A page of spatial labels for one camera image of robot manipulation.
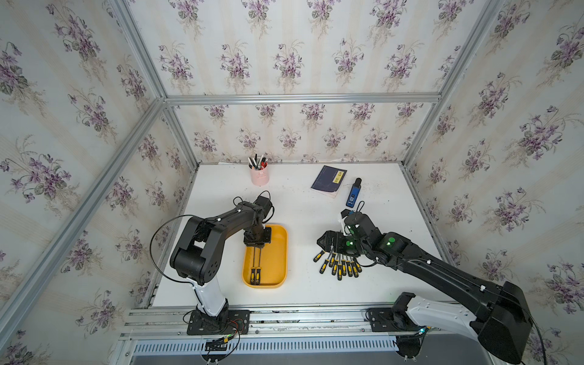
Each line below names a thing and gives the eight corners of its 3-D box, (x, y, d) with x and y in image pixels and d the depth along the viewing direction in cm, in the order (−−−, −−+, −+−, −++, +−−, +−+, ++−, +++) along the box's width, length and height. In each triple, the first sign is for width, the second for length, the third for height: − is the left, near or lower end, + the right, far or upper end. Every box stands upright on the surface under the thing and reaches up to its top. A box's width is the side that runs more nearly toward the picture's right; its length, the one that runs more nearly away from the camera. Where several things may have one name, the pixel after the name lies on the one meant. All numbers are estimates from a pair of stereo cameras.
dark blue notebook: (311, 187, 113) (311, 184, 111) (323, 166, 123) (324, 163, 121) (334, 196, 109) (335, 193, 108) (345, 174, 119) (346, 170, 117)
